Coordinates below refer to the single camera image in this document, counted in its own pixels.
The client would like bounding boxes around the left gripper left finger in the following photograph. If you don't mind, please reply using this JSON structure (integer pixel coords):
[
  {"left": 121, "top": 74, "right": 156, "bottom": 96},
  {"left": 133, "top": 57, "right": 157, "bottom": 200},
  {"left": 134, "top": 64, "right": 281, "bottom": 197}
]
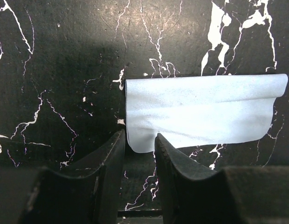
[{"left": 0, "top": 130, "right": 125, "bottom": 224}]

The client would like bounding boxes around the blue cleaning cloth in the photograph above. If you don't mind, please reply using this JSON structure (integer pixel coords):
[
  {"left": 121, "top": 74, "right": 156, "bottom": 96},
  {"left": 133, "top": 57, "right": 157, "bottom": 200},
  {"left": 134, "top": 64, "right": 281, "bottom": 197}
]
[{"left": 125, "top": 74, "right": 288, "bottom": 153}]

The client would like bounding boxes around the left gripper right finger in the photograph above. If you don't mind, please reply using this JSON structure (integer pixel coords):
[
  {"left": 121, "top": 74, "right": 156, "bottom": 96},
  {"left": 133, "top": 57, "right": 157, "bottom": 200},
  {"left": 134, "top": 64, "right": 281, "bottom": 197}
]
[{"left": 155, "top": 134, "right": 289, "bottom": 224}]

